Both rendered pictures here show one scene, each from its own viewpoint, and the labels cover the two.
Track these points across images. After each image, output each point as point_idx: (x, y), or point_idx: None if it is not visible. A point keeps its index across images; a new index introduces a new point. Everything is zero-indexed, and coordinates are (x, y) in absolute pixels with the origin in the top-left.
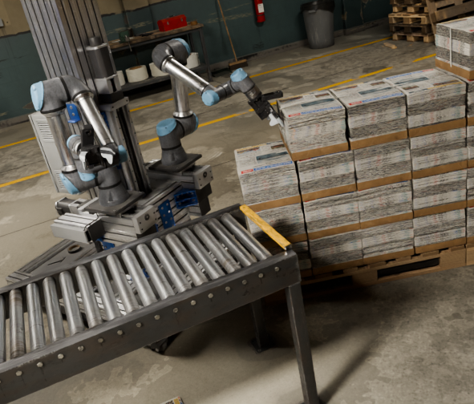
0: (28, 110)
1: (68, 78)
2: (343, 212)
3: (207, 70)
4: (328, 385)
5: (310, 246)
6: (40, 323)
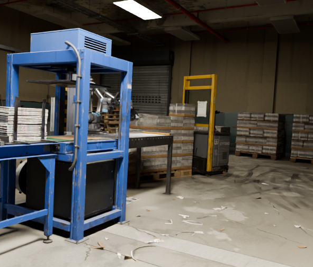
0: None
1: (95, 83)
2: (153, 150)
3: None
4: None
5: (143, 161)
6: None
